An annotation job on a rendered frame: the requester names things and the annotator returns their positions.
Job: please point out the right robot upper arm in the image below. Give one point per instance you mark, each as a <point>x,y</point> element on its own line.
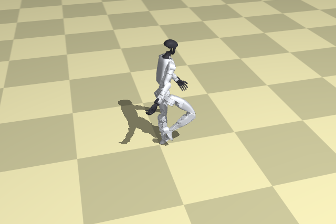
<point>170,69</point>

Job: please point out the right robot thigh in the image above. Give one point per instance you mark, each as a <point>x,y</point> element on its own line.
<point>180,103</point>

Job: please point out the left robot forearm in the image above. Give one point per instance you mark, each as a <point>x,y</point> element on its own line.
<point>174,77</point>

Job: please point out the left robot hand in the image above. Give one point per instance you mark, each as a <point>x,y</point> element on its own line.
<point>181,84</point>

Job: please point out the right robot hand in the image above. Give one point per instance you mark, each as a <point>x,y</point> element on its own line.
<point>153,107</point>

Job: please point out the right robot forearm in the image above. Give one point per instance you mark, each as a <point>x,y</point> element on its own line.
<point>163,92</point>

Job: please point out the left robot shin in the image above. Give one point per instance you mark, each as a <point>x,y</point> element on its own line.
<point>161,125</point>

